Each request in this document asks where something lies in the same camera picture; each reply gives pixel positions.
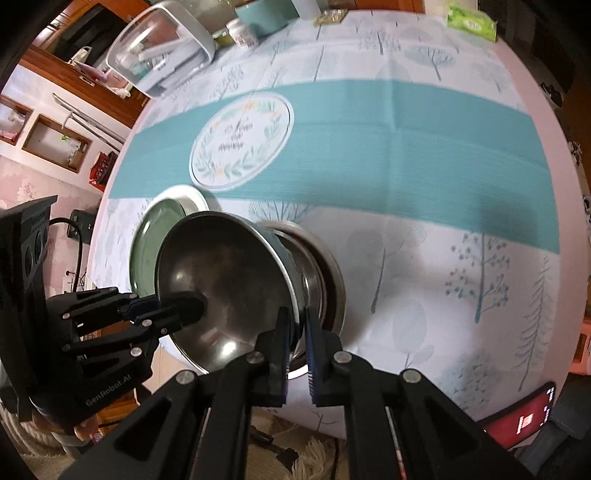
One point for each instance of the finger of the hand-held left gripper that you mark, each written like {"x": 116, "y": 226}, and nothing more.
{"x": 97, "y": 302}
{"x": 180, "y": 309}

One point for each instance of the clear plastic container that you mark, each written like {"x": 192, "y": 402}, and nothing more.
{"x": 157, "y": 50}

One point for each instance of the translucent plastic bottle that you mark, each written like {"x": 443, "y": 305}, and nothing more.
{"x": 308, "y": 7}

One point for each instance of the green tissue packet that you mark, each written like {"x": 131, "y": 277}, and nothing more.
{"x": 471, "y": 21}

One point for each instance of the black power strip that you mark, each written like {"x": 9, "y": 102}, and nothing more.
{"x": 82, "y": 225}

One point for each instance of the large steel bowl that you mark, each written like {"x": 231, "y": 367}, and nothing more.
{"x": 221, "y": 267}

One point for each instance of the small steel bowl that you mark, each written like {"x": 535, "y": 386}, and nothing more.
{"x": 302, "y": 272}

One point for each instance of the tree print tablecloth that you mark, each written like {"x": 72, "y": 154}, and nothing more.
{"x": 415, "y": 300}

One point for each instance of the wooden cabinet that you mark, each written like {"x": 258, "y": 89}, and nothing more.
{"x": 92, "y": 78}

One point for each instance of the wooden wall niche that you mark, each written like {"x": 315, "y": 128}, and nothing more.
{"x": 57, "y": 143}

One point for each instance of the teal canister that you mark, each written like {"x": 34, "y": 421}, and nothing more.
{"x": 265, "y": 18}

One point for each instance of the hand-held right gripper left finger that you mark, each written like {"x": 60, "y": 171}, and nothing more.
{"x": 288, "y": 337}

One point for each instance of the plain white plate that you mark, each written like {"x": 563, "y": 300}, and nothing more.
{"x": 191, "y": 194}

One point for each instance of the red smartphone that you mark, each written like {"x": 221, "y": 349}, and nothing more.
{"x": 519, "y": 417}

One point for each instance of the pink steel bowl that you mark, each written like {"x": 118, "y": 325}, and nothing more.
{"x": 334, "y": 286}

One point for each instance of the red basket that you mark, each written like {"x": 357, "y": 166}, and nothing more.
{"x": 101, "y": 171}

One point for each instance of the small snack packet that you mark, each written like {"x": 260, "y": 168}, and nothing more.
{"x": 330, "y": 16}

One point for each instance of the fringed beige rug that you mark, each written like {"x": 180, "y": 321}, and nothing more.
{"x": 309, "y": 454}

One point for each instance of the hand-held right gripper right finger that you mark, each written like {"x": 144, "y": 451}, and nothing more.
{"x": 310, "y": 341}

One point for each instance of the white pill bottle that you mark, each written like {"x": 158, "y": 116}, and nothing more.
{"x": 244, "y": 33}

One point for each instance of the green plate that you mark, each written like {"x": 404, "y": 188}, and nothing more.
{"x": 147, "y": 249}

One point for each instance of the person's left forearm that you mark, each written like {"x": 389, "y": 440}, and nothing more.
{"x": 27, "y": 434}

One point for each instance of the round leaf print plate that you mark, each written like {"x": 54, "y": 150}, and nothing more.
{"x": 242, "y": 141}

